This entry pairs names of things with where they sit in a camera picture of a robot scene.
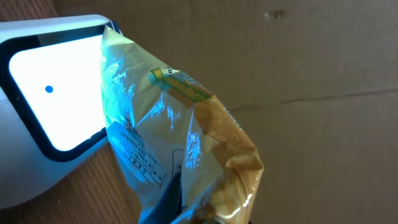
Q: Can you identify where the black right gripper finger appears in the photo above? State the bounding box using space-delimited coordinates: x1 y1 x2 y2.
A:
143 172 182 224

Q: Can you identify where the yellow snack bag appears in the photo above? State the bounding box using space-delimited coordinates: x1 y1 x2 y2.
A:
100 27 264 223

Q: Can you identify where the white barcode scanner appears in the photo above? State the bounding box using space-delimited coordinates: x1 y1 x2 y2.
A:
1 14 118 208

